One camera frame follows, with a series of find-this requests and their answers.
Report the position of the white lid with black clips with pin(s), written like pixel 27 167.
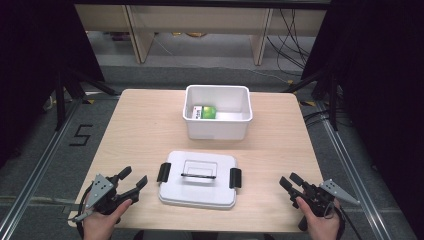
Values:
pixel 196 193

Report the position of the person's left hand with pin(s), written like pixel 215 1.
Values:
pixel 100 225

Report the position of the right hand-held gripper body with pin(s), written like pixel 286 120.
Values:
pixel 316 196

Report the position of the light wooden desk frame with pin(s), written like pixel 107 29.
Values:
pixel 200 18

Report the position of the green and white carton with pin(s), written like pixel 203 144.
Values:
pixel 208 112

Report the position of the white plastic storage box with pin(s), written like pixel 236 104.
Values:
pixel 216 130

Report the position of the black curtain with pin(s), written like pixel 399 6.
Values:
pixel 383 83
pixel 30 66

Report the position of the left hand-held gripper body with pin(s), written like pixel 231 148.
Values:
pixel 100 190

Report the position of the person's right hand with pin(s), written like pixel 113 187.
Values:
pixel 320 228

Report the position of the metal floor rail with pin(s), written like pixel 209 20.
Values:
pixel 350 166
pixel 40 160

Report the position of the black metal stand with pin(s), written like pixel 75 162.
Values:
pixel 333 106
pixel 60 103

